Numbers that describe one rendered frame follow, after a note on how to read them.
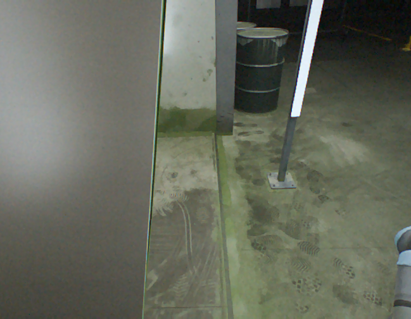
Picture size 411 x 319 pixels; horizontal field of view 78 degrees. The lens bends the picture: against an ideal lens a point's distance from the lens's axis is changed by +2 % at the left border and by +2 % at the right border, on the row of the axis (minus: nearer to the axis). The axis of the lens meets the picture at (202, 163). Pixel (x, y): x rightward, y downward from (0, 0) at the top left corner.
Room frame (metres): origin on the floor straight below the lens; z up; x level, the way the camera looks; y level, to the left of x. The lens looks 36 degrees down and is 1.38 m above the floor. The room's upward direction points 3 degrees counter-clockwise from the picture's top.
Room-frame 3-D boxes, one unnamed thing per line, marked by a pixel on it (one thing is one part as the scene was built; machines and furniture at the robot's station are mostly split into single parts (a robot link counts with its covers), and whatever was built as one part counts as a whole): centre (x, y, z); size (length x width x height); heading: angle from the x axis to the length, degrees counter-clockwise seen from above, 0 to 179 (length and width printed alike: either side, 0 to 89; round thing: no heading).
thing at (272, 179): (1.60, -0.65, 0.01); 0.20 x 0.20 x 0.01; 88
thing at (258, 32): (3.14, -0.75, 0.86); 0.54 x 0.54 x 0.01
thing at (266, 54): (3.13, -0.75, 0.44); 0.59 x 0.58 x 0.89; 13
